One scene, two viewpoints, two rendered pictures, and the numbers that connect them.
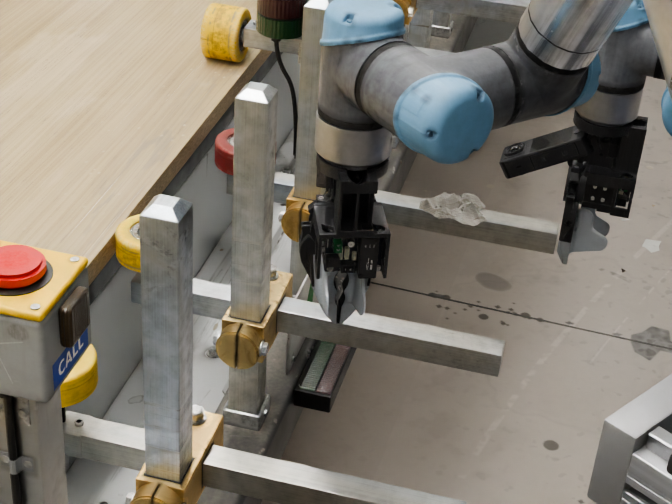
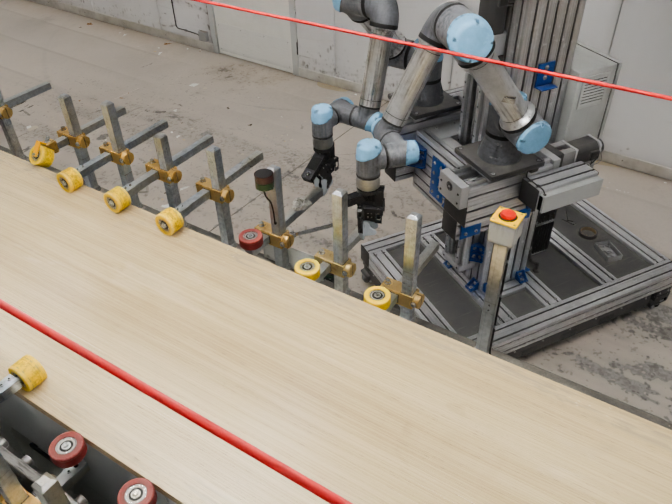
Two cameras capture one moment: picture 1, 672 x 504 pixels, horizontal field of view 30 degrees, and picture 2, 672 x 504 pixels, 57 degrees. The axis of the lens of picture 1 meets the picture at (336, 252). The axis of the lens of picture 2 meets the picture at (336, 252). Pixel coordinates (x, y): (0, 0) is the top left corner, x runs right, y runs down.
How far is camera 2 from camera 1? 1.75 m
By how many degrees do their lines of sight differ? 55
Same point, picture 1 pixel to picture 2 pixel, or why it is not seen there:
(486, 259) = not seen: hidden behind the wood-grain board
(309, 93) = (279, 199)
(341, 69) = (379, 161)
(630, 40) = (332, 119)
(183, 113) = (217, 248)
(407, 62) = (396, 146)
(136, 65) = (164, 256)
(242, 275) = (344, 249)
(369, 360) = not seen: hidden behind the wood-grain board
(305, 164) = (281, 222)
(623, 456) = (467, 192)
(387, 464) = not seen: hidden behind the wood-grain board
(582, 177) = (328, 166)
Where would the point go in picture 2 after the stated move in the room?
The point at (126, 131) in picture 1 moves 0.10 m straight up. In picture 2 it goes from (225, 265) to (221, 240)
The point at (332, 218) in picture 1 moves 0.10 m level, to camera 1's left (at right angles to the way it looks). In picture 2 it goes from (373, 206) to (363, 224)
